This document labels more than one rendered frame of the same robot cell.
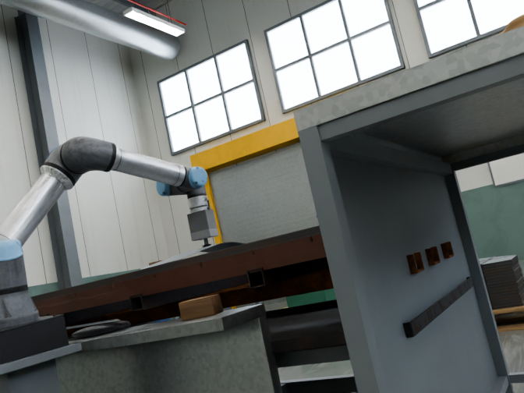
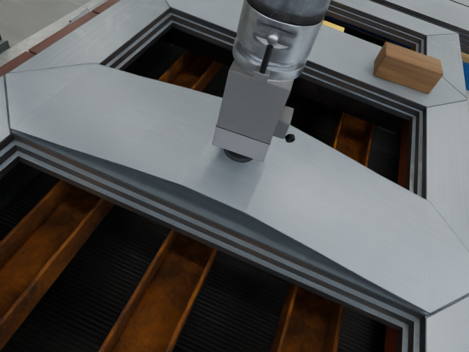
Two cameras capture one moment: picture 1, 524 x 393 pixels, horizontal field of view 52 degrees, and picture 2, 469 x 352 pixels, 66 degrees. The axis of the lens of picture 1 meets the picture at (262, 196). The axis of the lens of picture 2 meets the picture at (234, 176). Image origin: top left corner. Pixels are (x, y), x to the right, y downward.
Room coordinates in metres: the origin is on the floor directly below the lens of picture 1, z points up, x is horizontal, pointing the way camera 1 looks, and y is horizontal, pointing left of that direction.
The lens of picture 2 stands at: (1.93, -0.07, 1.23)
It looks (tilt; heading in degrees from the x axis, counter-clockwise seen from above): 49 degrees down; 68
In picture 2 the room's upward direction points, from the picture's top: 18 degrees clockwise
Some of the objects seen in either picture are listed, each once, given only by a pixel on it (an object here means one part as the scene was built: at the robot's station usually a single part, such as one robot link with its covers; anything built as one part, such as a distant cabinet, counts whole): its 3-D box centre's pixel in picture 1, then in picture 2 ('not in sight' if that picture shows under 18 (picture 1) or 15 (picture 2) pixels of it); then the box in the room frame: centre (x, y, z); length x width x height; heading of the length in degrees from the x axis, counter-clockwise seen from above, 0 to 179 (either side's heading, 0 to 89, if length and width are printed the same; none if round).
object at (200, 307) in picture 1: (200, 307); not in sight; (1.48, 0.22, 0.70); 0.10 x 0.06 x 0.05; 72
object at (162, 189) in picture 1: (175, 185); not in sight; (1.97, 0.31, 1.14); 0.11 x 0.11 x 0.08; 43
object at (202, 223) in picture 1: (204, 223); (266, 98); (2.06, 0.24, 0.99); 0.10 x 0.09 x 0.16; 156
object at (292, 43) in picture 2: (199, 203); (277, 28); (2.05, 0.24, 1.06); 0.08 x 0.08 x 0.05
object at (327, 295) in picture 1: (313, 302); not in sight; (5.89, -0.30, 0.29); 0.61 x 0.46 x 0.57; 160
